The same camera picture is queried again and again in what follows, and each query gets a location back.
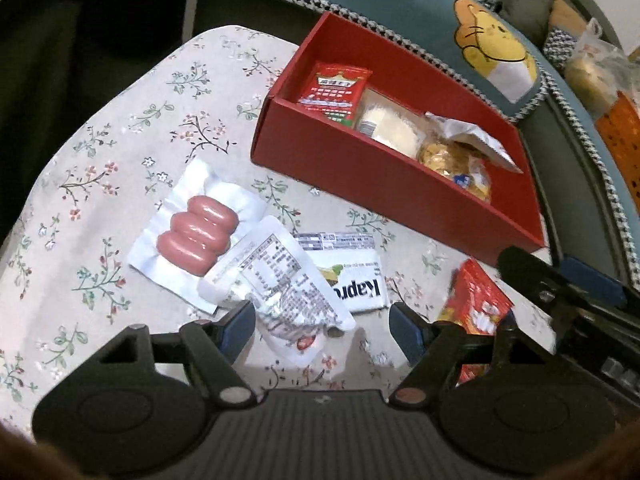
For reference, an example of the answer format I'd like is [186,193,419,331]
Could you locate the red Trolli gummy packet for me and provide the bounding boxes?
[437,257,516,386]

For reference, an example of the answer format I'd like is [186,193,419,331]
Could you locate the white printed packet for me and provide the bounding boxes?
[198,216,357,367]

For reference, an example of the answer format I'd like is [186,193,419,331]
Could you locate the white Kaper snack packet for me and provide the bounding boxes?
[294,232,388,313]

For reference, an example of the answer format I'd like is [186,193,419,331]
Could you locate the clear bag yellow snacks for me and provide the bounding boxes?
[418,141,491,203]

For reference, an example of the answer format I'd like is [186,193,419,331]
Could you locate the pink sausages white pack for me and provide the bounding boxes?
[127,158,267,314]

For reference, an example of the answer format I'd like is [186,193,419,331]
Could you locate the long silver white packet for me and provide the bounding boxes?
[424,112,522,174]

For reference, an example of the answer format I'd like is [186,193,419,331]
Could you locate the clear rice cracker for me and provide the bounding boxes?
[355,89,430,159]

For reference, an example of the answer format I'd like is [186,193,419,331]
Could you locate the red crown snack packet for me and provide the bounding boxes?
[296,62,372,127]

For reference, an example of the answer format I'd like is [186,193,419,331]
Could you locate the floral white tablecloth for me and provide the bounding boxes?
[1,26,464,431]

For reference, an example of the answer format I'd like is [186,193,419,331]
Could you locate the orange plastic basket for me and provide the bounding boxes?
[596,91,640,193]

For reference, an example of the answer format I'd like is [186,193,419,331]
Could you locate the red cardboard box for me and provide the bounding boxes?
[250,13,544,264]

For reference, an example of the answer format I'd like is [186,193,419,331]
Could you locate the clear plastic bag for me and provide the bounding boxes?
[564,18,630,119]

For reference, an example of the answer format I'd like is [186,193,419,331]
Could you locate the teal lion sofa cover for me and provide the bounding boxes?
[280,0,639,243]

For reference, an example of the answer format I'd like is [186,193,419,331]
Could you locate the dark green sofa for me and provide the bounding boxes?
[205,0,639,286]

